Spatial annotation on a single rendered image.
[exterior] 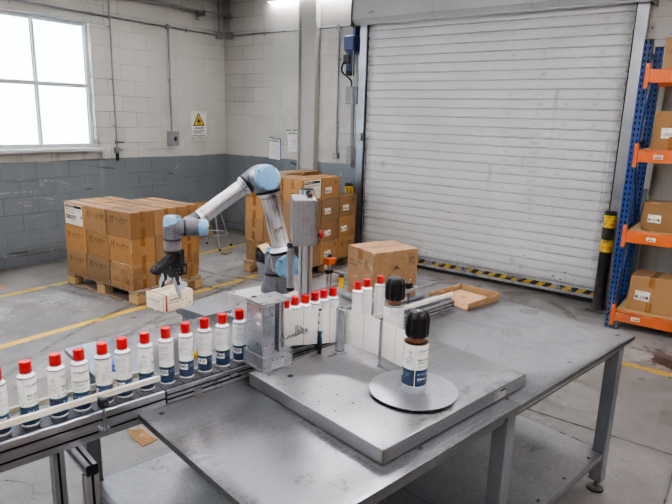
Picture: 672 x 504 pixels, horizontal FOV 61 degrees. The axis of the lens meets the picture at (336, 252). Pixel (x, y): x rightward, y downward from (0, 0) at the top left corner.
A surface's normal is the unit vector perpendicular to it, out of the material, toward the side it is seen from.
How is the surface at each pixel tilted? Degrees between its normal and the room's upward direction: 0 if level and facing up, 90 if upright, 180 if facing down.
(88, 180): 90
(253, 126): 90
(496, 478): 90
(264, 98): 90
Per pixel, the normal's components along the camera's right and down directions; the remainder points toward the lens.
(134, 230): 0.82, 0.12
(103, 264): -0.54, 0.14
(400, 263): 0.52, 0.21
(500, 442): -0.73, 0.14
